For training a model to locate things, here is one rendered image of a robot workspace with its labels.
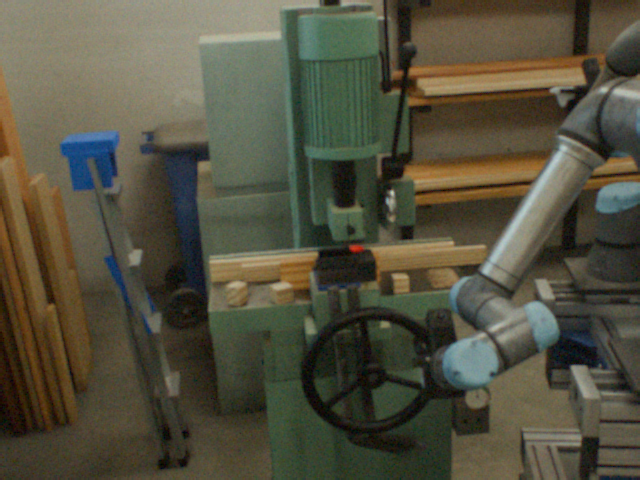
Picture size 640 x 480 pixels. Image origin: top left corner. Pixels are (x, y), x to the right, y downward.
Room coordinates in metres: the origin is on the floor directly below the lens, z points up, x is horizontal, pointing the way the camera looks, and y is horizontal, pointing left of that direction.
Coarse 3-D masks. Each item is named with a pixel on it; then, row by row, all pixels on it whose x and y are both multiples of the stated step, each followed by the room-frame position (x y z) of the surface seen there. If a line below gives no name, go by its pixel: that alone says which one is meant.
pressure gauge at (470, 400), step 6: (480, 390) 1.50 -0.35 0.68; (486, 390) 1.50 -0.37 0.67; (468, 396) 1.49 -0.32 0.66; (474, 396) 1.49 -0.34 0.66; (480, 396) 1.50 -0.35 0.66; (486, 396) 1.50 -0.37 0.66; (468, 402) 1.49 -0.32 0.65; (474, 402) 1.49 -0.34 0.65; (480, 402) 1.50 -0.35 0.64; (486, 402) 1.50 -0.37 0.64; (474, 408) 1.49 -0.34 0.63
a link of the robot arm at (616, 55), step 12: (636, 24) 1.81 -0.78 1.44; (624, 36) 1.82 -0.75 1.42; (636, 36) 1.79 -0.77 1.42; (612, 48) 1.84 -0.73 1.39; (624, 48) 1.80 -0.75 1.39; (636, 48) 1.78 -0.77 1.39; (612, 60) 1.83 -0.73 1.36; (624, 60) 1.81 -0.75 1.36; (636, 60) 1.79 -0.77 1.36; (612, 72) 1.84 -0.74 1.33; (624, 72) 1.82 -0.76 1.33; (636, 72) 1.82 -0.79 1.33; (600, 84) 1.90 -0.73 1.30
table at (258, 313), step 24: (216, 288) 1.64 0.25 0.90; (264, 288) 1.63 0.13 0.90; (384, 288) 1.59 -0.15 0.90; (432, 288) 1.57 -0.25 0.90; (216, 312) 1.51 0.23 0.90; (240, 312) 1.52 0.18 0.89; (264, 312) 1.52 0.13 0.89; (288, 312) 1.53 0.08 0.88; (312, 312) 1.53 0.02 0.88; (408, 312) 1.55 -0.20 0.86; (312, 336) 1.43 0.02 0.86; (384, 336) 1.45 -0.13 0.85
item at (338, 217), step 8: (328, 200) 1.76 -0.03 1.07; (328, 208) 1.75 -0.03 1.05; (336, 208) 1.68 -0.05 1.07; (344, 208) 1.68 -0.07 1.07; (352, 208) 1.68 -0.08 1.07; (360, 208) 1.68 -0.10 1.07; (328, 216) 1.76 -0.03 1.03; (336, 216) 1.65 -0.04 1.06; (344, 216) 1.65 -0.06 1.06; (352, 216) 1.65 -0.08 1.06; (360, 216) 1.65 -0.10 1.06; (336, 224) 1.65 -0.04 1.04; (344, 224) 1.65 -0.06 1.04; (352, 224) 1.65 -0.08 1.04; (360, 224) 1.65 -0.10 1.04; (336, 232) 1.65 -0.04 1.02; (344, 232) 1.65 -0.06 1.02; (360, 232) 1.65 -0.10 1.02; (336, 240) 1.65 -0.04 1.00; (344, 240) 1.69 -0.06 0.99
